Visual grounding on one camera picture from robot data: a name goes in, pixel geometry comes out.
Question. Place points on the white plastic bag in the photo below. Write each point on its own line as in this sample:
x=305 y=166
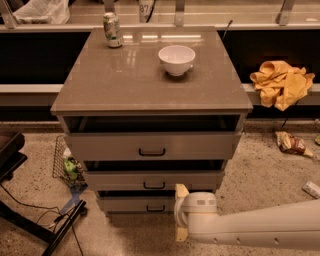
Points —
x=43 y=12

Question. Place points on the wire mesh basket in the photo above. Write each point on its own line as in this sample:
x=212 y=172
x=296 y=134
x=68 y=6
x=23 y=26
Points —
x=62 y=152

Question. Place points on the grey drawer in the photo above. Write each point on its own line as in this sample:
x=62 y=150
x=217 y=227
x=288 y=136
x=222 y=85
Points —
x=120 y=204
x=153 y=180
x=153 y=146

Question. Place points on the grey drawer cabinet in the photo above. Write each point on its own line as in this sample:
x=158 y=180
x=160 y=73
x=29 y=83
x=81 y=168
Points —
x=127 y=90

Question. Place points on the green white soda can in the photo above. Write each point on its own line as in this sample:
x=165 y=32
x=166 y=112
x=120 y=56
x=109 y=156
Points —
x=112 y=30

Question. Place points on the white small box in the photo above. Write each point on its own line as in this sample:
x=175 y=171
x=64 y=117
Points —
x=312 y=189

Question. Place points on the brown snack packet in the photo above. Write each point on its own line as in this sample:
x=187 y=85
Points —
x=287 y=143

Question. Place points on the blue tape strip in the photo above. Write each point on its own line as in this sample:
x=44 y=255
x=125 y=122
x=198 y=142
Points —
x=73 y=201

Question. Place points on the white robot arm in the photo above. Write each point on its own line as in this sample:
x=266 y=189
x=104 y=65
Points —
x=291 y=226

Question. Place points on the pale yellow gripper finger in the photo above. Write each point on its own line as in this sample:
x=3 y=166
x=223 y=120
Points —
x=180 y=191

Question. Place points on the yellow crumpled cloth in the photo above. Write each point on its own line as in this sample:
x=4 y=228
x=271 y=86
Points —
x=281 y=85

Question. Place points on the white ceramic bowl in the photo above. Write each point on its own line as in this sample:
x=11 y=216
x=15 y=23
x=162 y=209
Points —
x=176 y=59

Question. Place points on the green snack bag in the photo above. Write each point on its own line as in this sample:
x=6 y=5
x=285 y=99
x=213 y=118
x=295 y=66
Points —
x=70 y=168

